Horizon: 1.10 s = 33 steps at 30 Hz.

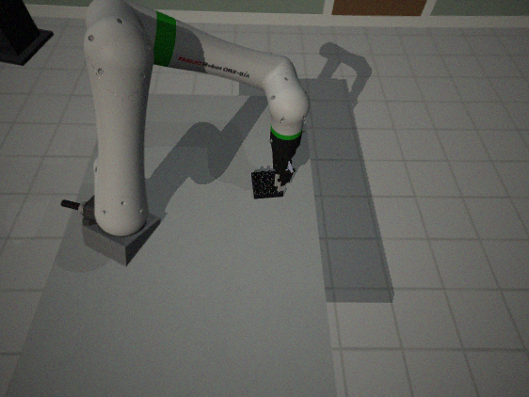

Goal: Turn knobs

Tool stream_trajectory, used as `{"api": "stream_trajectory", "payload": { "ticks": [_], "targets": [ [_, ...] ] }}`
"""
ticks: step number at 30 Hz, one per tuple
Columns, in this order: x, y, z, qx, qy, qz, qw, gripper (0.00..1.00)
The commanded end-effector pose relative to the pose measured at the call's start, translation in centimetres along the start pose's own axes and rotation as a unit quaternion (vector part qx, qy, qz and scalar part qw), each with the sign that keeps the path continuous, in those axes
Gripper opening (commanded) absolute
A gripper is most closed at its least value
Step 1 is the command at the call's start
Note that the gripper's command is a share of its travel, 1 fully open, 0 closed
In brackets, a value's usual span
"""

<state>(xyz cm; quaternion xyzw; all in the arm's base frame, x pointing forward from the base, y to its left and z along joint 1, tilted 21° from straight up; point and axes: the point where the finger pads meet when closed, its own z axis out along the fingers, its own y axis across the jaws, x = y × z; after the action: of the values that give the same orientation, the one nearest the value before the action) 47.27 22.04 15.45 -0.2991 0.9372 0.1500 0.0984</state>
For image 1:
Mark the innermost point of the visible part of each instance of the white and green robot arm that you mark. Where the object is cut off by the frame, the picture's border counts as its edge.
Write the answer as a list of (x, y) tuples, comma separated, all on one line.
[(120, 57)]

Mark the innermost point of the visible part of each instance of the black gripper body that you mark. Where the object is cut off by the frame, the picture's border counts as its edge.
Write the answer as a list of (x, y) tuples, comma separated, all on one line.
[(285, 156)]

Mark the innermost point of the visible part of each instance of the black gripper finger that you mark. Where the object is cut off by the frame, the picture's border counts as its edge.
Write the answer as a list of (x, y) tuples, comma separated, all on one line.
[(285, 177), (276, 166)]

